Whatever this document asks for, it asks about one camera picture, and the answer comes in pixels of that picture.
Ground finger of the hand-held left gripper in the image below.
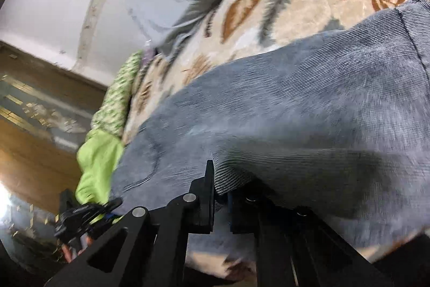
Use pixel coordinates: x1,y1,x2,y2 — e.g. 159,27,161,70
97,197,122,218

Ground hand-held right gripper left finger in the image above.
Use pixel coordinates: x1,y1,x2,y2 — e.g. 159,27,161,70
44,160,216,287

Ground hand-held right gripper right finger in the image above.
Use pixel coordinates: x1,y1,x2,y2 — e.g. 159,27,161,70
230,188,393,287

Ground blue-grey denim pants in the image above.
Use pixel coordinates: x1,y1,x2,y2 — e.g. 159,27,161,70
111,0,430,261

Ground bright green cloth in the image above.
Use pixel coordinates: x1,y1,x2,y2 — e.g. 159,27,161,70
76,129,126,207

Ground wooden glass-panel door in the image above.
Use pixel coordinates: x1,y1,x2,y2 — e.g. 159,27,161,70
0,40,109,207

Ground green patterned cloth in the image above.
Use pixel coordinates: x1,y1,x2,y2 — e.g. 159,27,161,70
91,50,146,140

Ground small purple cloth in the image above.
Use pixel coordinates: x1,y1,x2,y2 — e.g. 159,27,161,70
142,48,156,66

